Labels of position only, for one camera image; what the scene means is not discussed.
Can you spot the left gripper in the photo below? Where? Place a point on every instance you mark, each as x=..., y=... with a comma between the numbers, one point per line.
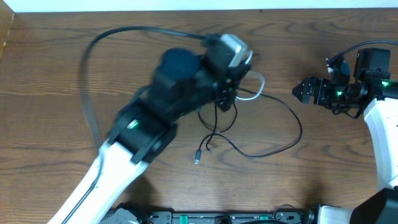
x=232, y=88

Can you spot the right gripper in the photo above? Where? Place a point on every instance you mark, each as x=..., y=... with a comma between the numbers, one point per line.
x=313, y=91

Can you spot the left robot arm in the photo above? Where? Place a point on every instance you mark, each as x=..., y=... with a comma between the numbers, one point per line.
x=182, y=83

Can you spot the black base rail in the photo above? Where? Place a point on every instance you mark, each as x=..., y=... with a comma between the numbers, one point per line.
x=135, y=214

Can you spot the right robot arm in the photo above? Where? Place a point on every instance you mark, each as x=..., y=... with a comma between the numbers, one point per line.
x=370, y=90

